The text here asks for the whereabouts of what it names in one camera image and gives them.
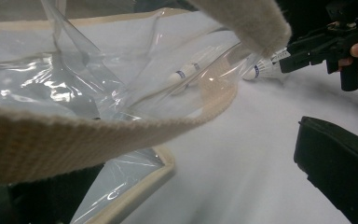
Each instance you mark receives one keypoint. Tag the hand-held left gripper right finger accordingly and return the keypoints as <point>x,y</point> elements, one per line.
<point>338,161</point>

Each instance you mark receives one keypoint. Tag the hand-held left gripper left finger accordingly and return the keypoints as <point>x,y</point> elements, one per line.
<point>49,199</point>

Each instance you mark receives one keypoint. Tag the white shuttlecock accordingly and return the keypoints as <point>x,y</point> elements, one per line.
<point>177,75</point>
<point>195,66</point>
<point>256,72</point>

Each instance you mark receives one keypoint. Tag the clear plastic bag beige trim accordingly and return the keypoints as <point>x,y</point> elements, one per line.
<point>43,149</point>

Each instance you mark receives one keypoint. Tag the white table cover sheet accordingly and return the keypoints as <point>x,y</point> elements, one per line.
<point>230,155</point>

